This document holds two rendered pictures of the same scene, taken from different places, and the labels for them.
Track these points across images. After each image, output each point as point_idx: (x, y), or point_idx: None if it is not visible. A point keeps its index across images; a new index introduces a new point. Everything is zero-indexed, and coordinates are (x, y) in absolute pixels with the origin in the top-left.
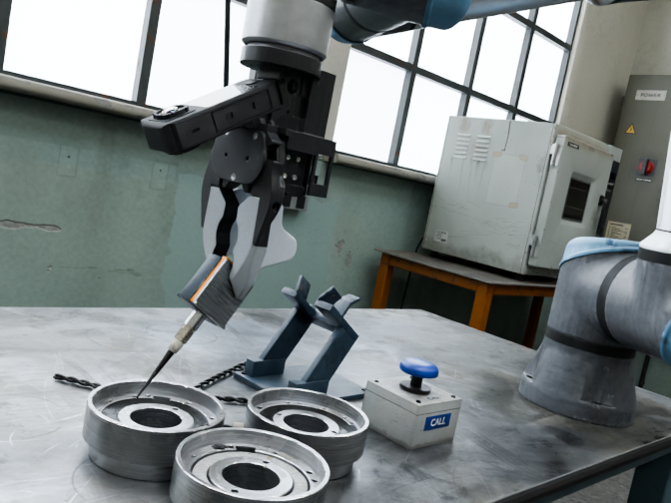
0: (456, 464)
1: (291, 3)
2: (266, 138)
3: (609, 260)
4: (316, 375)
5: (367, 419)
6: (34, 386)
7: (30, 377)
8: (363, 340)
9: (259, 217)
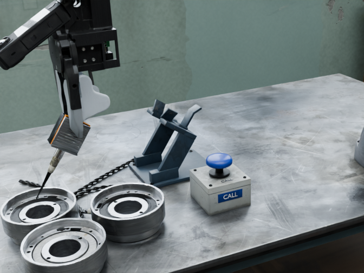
0: (235, 224)
1: None
2: (59, 45)
3: None
4: (166, 166)
5: (161, 203)
6: (6, 189)
7: (7, 182)
8: (255, 118)
9: (68, 93)
